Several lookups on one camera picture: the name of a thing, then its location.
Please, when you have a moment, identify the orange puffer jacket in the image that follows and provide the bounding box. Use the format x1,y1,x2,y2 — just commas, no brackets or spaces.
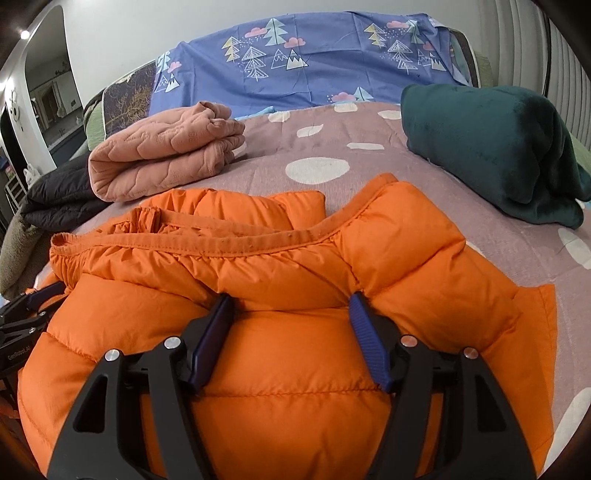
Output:
18,174,557,479

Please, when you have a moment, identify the olive fleece garment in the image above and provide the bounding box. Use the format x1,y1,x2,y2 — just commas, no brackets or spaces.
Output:
0,208,51,301

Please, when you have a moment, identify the black folded jacket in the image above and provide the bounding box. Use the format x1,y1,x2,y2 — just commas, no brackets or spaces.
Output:
22,153,111,233

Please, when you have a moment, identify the white metal rack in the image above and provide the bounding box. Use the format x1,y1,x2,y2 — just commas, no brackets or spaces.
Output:
4,175,26,213

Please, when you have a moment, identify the white lucky cat figurine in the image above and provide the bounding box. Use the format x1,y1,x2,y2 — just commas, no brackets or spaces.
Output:
23,164,42,187

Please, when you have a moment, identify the pink quilted folded garment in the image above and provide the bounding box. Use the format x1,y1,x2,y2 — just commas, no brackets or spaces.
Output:
88,102,245,202

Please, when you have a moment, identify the dark tree print blanket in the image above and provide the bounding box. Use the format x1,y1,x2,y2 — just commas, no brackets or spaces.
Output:
102,62,155,138

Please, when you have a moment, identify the dark green folded garment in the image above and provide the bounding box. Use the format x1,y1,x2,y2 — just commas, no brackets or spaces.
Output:
401,84,590,229

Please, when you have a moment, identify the green pillow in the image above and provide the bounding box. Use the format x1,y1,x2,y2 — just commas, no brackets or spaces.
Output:
570,134,591,173

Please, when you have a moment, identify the pink polka dot bedspread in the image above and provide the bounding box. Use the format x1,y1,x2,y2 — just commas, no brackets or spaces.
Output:
27,101,591,471

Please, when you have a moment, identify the blue tree print sheet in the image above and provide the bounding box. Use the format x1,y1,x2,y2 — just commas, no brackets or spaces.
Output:
149,11,471,117

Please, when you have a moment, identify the grey curtain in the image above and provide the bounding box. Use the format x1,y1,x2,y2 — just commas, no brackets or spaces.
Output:
477,1,590,147

